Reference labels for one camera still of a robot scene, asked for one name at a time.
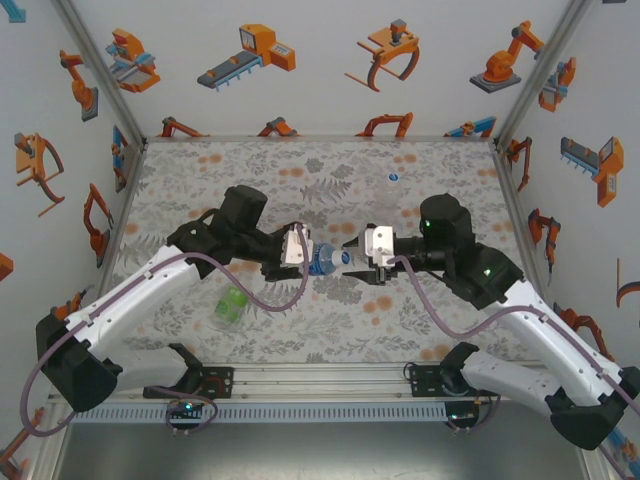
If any aluminium mounting rail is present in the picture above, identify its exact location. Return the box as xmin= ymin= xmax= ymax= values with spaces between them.
xmin=47 ymin=360 xmax=551 ymax=403

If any aluminium table back rail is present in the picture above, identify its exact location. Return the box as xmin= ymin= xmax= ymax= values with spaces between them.
xmin=143 ymin=132 xmax=497 ymax=145

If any blue label plastic bottle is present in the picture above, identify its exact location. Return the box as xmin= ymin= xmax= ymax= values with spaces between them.
xmin=305 ymin=241 xmax=346 ymax=277

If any green label plastic bottle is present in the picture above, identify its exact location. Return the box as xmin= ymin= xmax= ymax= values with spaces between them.
xmin=213 ymin=285 xmax=250 ymax=332

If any aluminium table side rail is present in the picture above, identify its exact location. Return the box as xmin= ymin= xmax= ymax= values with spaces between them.
xmin=92 ymin=139 xmax=149 ymax=301
xmin=490 ymin=139 xmax=556 ymax=309

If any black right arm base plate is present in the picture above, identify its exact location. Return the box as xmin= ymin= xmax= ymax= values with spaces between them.
xmin=405 ymin=362 xmax=447 ymax=400

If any thin purple base cable loop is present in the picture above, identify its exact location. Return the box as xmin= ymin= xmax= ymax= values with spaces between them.
xmin=447 ymin=384 xmax=503 ymax=435
xmin=149 ymin=382 xmax=222 ymax=437

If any perforated metal cable tray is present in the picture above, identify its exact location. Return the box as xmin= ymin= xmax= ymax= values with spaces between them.
xmin=69 ymin=402 xmax=449 ymax=425

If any aluminium frame post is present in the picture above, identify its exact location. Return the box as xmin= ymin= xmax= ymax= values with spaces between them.
xmin=52 ymin=0 xmax=149 ymax=151
xmin=492 ymin=0 xmax=596 ymax=151

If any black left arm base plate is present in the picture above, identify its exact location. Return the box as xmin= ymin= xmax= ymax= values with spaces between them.
xmin=197 ymin=366 xmax=236 ymax=400

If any floral patterned table mat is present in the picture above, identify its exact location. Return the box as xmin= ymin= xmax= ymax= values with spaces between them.
xmin=97 ymin=140 xmax=551 ymax=365

